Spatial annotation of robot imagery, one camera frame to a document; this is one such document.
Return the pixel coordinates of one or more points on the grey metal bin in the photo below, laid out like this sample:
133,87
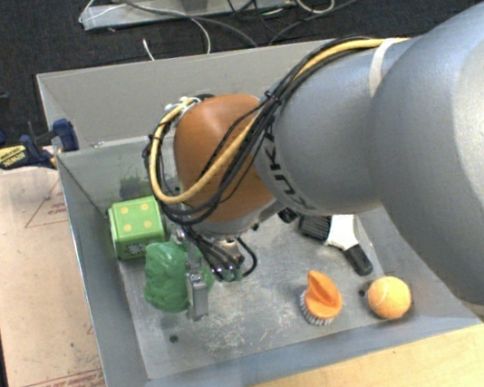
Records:
117,107

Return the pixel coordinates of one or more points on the green toy animal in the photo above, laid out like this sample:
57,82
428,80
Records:
166,274

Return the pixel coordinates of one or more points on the orange ball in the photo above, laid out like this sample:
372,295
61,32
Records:
389,297

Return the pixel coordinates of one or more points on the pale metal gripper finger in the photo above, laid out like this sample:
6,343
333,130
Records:
199,298

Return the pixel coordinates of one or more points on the black and white brush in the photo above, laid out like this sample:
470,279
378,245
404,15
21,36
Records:
342,231

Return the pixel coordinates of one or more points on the black cylinder on white bracket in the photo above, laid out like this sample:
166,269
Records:
287,215

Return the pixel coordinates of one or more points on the green cube with yellow dots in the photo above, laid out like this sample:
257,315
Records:
137,224

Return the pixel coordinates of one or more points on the brown cardboard board red print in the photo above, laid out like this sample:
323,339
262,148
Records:
38,291

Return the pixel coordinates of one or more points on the orange scrub brush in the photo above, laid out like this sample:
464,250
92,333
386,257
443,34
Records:
321,296

